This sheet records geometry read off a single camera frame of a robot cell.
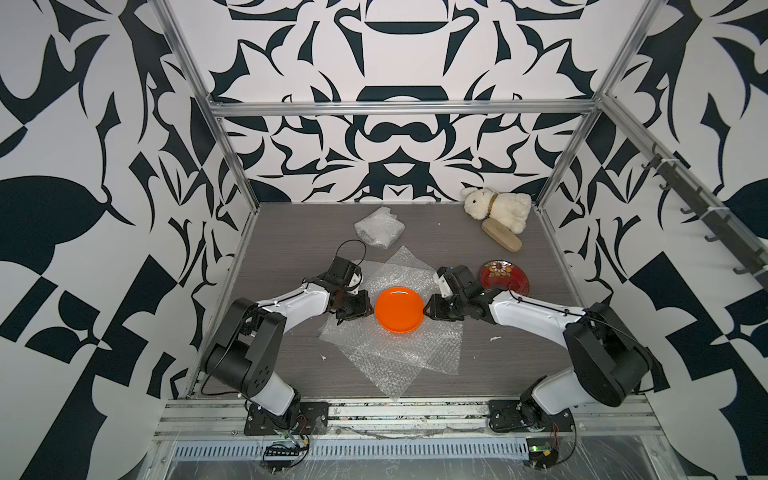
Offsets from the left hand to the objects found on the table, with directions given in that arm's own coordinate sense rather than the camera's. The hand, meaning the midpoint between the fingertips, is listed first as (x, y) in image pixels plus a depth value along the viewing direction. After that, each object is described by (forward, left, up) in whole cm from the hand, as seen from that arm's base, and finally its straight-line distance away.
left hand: (369, 306), depth 91 cm
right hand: (-2, -16, +2) cm, 16 cm away
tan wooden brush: (+26, -47, 0) cm, 54 cm away
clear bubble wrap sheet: (-11, -18, -1) cm, 21 cm away
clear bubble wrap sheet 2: (-14, -6, -1) cm, 15 cm away
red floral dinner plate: (+11, -45, -3) cm, 46 cm away
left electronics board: (-36, +22, -7) cm, 42 cm away
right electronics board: (-37, -40, -4) cm, 55 cm away
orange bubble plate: (-2, -9, 0) cm, 9 cm away
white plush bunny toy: (+32, -50, +7) cm, 59 cm away
